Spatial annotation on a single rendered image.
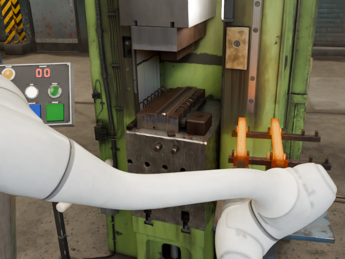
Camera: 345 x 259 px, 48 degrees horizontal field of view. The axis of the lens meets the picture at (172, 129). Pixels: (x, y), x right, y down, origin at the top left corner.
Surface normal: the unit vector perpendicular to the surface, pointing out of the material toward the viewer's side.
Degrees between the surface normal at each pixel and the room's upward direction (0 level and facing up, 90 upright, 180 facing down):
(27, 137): 57
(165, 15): 90
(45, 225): 0
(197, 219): 90
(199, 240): 90
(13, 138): 61
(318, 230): 0
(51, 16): 90
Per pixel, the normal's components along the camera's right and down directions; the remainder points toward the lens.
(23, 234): -0.02, -0.92
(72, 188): 0.55, 0.53
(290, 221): 0.10, 0.65
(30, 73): 0.06, -0.12
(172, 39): -0.35, 0.37
